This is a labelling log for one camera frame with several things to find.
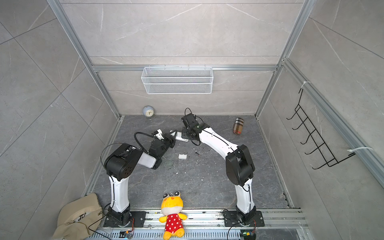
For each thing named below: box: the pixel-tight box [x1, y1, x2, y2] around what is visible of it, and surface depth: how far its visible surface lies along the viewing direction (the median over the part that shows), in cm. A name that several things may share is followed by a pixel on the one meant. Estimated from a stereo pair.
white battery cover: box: [178, 153, 188, 160], surface depth 98 cm
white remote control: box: [171, 131, 189, 142], surface depth 92 cm
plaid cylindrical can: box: [233, 117, 244, 135], surface depth 113 cm
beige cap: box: [52, 193, 103, 240], surface depth 74 cm
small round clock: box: [142, 105, 155, 118], surface depth 117 cm
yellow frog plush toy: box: [158, 191, 188, 240], surface depth 72 cm
